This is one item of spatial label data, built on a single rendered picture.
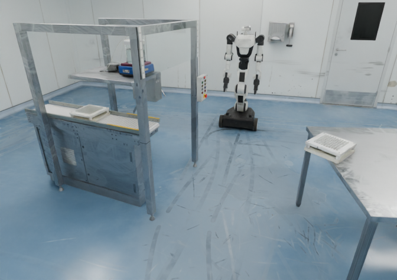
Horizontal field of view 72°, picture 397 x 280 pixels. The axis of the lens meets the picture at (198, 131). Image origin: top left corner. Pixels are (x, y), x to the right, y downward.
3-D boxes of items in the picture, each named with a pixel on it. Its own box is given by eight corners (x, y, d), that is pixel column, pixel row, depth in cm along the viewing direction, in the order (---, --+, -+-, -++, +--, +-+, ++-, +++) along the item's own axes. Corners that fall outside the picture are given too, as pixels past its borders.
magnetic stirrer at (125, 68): (155, 72, 223) (155, 61, 219) (140, 78, 205) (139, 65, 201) (134, 70, 230) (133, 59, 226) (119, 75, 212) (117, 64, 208)
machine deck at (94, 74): (160, 76, 226) (160, 71, 224) (134, 88, 194) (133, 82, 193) (101, 70, 248) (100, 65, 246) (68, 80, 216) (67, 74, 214)
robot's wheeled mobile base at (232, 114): (227, 113, 482) (228, 94, 468) (257, 116, 470) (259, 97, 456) (220, 127, 426) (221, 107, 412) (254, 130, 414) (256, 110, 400)
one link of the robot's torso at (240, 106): (235, 107, 448) (235, 82, 415) (247, 108, 444) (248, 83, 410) (233, 113, 438) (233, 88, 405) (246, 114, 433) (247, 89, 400)
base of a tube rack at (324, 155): (354, 152, 191) (355, 149, 190) (338, 163, 177) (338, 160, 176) (321, 140, 208) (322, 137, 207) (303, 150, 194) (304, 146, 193)
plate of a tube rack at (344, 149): (356, 146, 189) (357, 143, 188) (339, 157, 174) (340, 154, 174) (322, 134, 206) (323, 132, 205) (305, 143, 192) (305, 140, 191)
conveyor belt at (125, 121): (159, 127, 241) (159, 123, 239) (143, 139, 220) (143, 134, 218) (48, 108, 289) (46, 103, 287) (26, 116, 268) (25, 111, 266)
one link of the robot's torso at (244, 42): (234, 54, 424) (236, 30, 409) (256, 55, 416) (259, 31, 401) (231, 58, 398) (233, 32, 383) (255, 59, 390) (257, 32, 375)
